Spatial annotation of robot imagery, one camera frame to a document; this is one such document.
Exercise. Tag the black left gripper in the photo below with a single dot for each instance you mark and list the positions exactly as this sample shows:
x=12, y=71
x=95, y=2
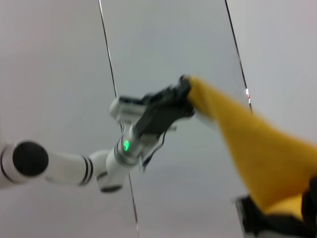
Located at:
x=158, y=111

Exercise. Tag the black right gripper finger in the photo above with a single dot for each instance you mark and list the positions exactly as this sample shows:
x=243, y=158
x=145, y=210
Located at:
x=262, y=223
x=311, y=198

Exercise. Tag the yellow and grey towel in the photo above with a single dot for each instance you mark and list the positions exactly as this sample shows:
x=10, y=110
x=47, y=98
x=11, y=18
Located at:
x=260, y=148

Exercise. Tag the white and silver left arm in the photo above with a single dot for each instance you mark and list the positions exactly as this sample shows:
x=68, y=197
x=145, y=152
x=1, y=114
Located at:
x=64, y=166

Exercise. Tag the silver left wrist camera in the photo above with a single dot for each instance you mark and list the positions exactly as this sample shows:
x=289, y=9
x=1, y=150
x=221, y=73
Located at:
x=126, y=109

